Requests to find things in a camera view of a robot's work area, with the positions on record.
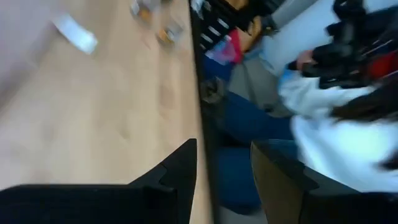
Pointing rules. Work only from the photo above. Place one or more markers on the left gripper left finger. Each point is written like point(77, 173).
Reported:
point(93, 205)

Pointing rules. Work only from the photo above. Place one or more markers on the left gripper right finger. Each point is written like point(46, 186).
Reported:
point(342, 208)

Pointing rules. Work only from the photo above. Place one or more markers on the white paper packet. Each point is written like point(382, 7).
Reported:
point(76, 34)

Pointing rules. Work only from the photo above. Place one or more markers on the person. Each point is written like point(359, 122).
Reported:
point(342, 140)

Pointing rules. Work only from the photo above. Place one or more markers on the person's hand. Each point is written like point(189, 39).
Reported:
point(306, 59)

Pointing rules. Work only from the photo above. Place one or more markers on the green spice packet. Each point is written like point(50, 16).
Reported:
point(168, 33)

